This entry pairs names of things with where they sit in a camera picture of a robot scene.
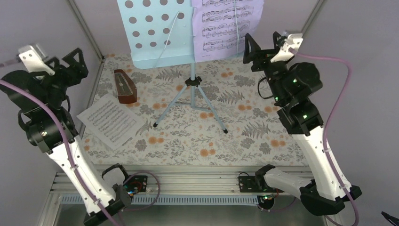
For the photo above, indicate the white sheet music page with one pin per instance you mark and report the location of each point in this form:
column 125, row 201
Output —
column 112, row 122

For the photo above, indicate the light blue music stand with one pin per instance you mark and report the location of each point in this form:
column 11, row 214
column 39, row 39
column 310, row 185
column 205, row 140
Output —
column 159, row 34

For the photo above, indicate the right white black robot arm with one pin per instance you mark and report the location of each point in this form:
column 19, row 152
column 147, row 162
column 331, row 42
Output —
column 291, row 87

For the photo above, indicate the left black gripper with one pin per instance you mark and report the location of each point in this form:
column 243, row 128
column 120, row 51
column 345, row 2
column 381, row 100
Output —
column 81, row 71

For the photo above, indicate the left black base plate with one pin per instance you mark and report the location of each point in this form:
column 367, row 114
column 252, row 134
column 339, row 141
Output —
column 136, row 184

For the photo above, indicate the grey slotted cable duct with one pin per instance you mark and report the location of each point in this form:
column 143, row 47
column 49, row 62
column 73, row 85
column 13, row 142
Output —
column 246, row 200

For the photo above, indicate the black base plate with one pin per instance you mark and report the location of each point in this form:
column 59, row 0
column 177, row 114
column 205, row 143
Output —
column 248, row 184
column 136, row 184

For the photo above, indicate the aluminium mounting rail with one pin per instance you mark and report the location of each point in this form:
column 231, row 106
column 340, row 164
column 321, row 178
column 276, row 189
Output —
column 188, row 180

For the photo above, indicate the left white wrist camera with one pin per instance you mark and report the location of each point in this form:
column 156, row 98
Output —
column 33, row 57

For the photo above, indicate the floral patterned table cloth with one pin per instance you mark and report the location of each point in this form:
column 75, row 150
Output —
column 243, row 130

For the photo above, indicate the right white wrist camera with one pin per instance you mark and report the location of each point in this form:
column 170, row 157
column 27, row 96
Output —
column 292, row 44

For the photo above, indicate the sheet music pages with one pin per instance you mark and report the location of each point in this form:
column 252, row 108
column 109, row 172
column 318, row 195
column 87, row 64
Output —
column 219, row 27

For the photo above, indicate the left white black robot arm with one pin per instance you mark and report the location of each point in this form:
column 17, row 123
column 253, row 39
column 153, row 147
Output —
column 50, row 127

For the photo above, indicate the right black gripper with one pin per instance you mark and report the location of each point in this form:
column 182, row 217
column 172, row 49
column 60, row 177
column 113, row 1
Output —
column 263, row 55

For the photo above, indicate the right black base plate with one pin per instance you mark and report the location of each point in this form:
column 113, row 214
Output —
column 248, row 184

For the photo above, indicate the brown wooden metronome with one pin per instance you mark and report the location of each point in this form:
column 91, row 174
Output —
column 125, row 87

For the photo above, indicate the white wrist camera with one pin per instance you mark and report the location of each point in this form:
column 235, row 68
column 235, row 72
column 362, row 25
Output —
column 33, row 57
column 292, row 44

